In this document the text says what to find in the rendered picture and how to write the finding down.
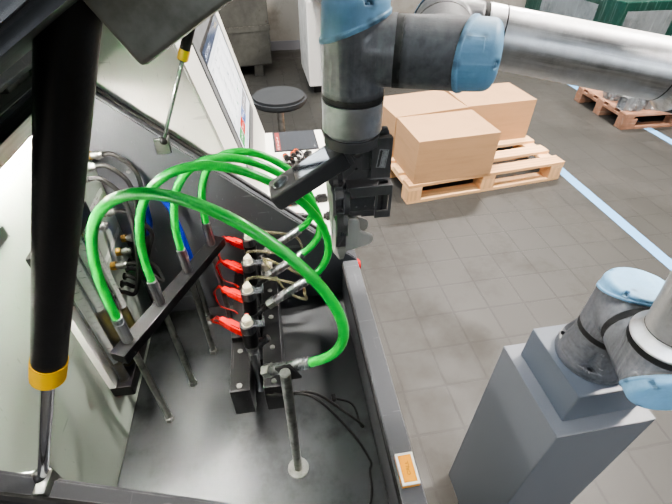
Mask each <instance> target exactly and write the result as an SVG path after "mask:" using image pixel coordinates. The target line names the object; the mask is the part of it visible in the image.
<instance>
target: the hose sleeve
mask: <svg viewBox="0 0 672 504"><path fill-rule="evenodd" d="M310 357H312V356H307V357H302V358H297V359H293V360H288V361H281V362H276V363H273V364H270V365H269V367H268V372H269V374H270V375H271V376H275V375H280V374H279V373H278V372H277V371H276V370H275V367H277V366H282V365H287V364H291V365H292V366H293V368H294V369H295V370H296V371H303V370H307V369H312V368H313V367H310V366H309V364H308V359H309V358H310Z"/></svg>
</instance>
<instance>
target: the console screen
mask: <svg viewBox="0 0 672 504"><path fill-rule="evenodd" d="M192 45H193V48H194V50H195V52H196V54H197V57H198V59H199V61H200V63H201V66H202V68H203V70H204V72H205V75H206V77H207V79H208V81H209V84H210V86H211V88H212V90H213V93H214V95H215V97H216V99H217V102H218V104H219V106H220V108H221V110H222V113H223V115H224V117H225V119H226V122H227V124H228V126H229V128H230V131H231V133H232V135H233V137H234V140H235V142H236V144H237V146H238V148H250V149H253V108H252V105H251V103H250V100H249V98H248V95H247V93H246V90H245V88H244V85H243V82H242V80H241V77H240V75H239V72H238V70H237V67H236V65H235V62H234V59H233V57H232V54H231V52H230V49H229V47H228V44H227V42H226V39H225V36H224V34H223V31H222V29H221V26H220V24H219V21H218V19H217V16H216V13H215V14H214V15H212V16H211V17H210V18H208V19H207V20H206V21H205V22H203V23H202V24H201V25H199V26H198V27H197V28H196V29H195V33H194V37H193V42H192Z"/></svg>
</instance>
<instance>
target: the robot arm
mask: <svg viewBox="0 0 672 504"><path fill-rule="evenodd" d="M319 44H320V48H321V86H322V127H323V131H324V143H325V146H323V147H322V148H320V149H319V150H317V151H316V152H314V153H312V154H311V155H309V156H308V157H306V158H305V159H303V160H302V161H300V162H299V163H297V164H296V165H294V166H293V167H291V168H290V169H288V170H287V171H285V172H284V173H282V174H281V175H279V176H278V177H276V178H275V179H273V180H272V181H270V182H269V191H270V198H271V201H272V202H273V203H274V205H275V206H276V207H277V208H278V209H280V210H283V209H285V208H286V207H288V206H289V205H291V204H293V203H294V202H296V201H297V200H299V199H300V198H302V197H304V196H305V195H307V194H308V193H310V192H311V191H313V190H314V189H316V188H318V187H319V186H321V185H322V184H324V183H325V182H326V189H327V198H328V203H329V217H330V229H331V239H332V249H333V253H334V254H335V255H336V256H337V257H338V259H343V258H344V256H345V253H346V252H347V251H349V250H352V249H355V248H359V247H362V246H365V245H368V244H370V243H371V242H372V241H373V235H372V234H371V233H368V232H365V231H364V230H366V229H367V227H368V221H367V220H366V219H364V218H361V217H364V216H374V218H379V217H390V210H391V200H392V190H393V184H392V182H391V180H390V171H391V160H392V150H393V139H394V137H393V136H392V134H390V133H389V129H388V127H387V126H382V117H383V104H384V91H385V87H390V88H401V89H419V90H436V91H453V92H454V93H461V92H482V91H485V90H487V89H489V88H490V87H491V85H492V84H493V82H494V80H495V78H496V75H497V72H498V71H503V72H508V73H514V74H519V75H524V76H529V77H534V78H539V79H544V80H549V81H554V82H559V83H564V84H569V85H574V86H579V87H584V88H589V89H594V90H599V91H604V92H609V93H614V94H619V95H624V96H630V97H635V98H640V99H645V100H650V103H651V105H652V107H653V108H654V109H655V110H658V111H662V112H667V113H671V114H672V36H666V35H661V34H656V33H651V32H646V31H640V30H635V29H630V28H625V27H620V26H615V25H609V24H604V23H599V22H594V21H589V20H583V19H578V18H573V17H568V16H563V15H558V14H552V13H547V12H542V11H537V10H532V9H526V8H521V7H516V6H511V5H506V4H501V3H495V2H489V1H485V0H422V1H421V2H420V4H419V5H418V7H417V8H416V10H415V12H414V14H411V13H398V12H392V7H391V0H322V1H321V30H320V37H319ZM388 195H389V198H388ZM387 199H388V209H387ZM359 215H361V217H358V216H359ZM555 349H556V352H557V355H558V357H559V358H560V360H561V361H562V362H563V364H564V365H565V366H566V367H567V368H568V369H570V370H571V371H572V372H573V373H575V374H576V375H578V376H579V377H581V378H583V379H585V380H588V381H590V382H593V383H597V384H602V385H614V384H618V383H619V385H620V386H621V387H622V389H623V391H624V393H625V395H626V397H627V399H628V400H629V401H630V402H632V403H634V404H635V405H637V406H639V407H642V408H646V409H651V410H662V411H669V410H672V270H671V272H670V274H669V276H668V277H667V279H666V281H664V280H662V279H661V278H659V277H657V276H655V275H653V274H651V273H648V272H646V271H643V270H639V269H635V268H628V267H618V268H613V269H610V270H608V271H607V272H605V273H604V275H603V276H602V278H601V279H600V280H599V281H598V282H597V283H596V287H595V289H594V291H593V292H592V294H591V296H590V298H589V299H588V301H587V303H586V304H585V306H584V308H583V310H582V311H581V313H580V315H579V317H577V318H576V319H574V320H573V321H571V322H570V323H568V324H567V325H565V326H564V327H563V328H562V329H561V330H560V331H559V333H558V335H557V337H556V339H555Z"/></svg>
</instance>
